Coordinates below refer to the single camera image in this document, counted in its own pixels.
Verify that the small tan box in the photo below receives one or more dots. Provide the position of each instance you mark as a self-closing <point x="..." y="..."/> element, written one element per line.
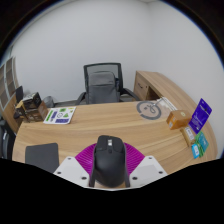
<point x="188" y="135"/>

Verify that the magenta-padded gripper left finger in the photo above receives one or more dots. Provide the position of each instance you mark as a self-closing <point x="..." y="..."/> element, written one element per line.
<point x="75" y="168"/>

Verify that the black leather office chair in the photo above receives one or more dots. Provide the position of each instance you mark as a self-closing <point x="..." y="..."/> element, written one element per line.
<point x="5" y="141"/>

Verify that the black computer mouse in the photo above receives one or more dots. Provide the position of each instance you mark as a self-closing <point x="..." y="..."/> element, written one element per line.
<point x="109" y="163"/>

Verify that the purple card package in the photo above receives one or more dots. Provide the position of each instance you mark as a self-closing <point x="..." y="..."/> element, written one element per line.
<point x="200" y="116"/>

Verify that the small blue packet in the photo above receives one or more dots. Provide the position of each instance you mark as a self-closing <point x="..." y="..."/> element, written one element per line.
<point x="196" y="151"/>

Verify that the white paper sheet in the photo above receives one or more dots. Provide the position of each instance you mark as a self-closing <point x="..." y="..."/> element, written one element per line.
<point x="167" y="104"/>

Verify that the black mesh office chair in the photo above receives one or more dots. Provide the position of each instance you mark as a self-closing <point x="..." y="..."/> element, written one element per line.
<point x="101" y="66"/>

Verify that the dark grey mouse pad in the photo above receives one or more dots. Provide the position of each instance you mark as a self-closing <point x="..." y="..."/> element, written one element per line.
<point x="42" y="156"/>

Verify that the black visitor chair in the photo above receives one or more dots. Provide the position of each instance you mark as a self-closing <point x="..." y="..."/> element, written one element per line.
<point x="19" y="93"/>

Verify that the green packet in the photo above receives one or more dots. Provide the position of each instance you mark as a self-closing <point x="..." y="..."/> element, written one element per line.
<point x="202" y="141"/>

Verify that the wooden shelf unit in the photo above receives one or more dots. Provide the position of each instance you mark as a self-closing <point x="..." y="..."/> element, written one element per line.
<point x="6" y="90"/>

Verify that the orange cardboard box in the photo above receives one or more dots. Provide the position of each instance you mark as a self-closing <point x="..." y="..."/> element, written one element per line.
<point x="178" y="120"/>

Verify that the dark brown cardboard box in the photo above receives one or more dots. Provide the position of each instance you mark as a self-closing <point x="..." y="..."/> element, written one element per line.
<point x="37" y="114"/>

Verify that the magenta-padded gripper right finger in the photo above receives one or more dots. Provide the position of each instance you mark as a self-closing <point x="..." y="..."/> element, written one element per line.
<point x="143" y="168"/>

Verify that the wooden side desk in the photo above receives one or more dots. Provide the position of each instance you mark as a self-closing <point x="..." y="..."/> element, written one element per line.
<point x="160" y="83"/>

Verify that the grey backpack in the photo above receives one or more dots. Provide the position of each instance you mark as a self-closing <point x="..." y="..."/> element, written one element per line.
<point x="102" y="87"/>

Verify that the white green purple printed sheet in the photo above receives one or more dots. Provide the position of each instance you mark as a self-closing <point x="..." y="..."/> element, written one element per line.
<point x="60" y="115"/>

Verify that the black box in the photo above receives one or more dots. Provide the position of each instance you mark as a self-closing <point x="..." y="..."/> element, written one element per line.
<point x="32" y="100"/>

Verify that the round grey disc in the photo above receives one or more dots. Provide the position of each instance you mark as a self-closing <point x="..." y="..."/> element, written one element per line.
<point x="148" y="110"/>

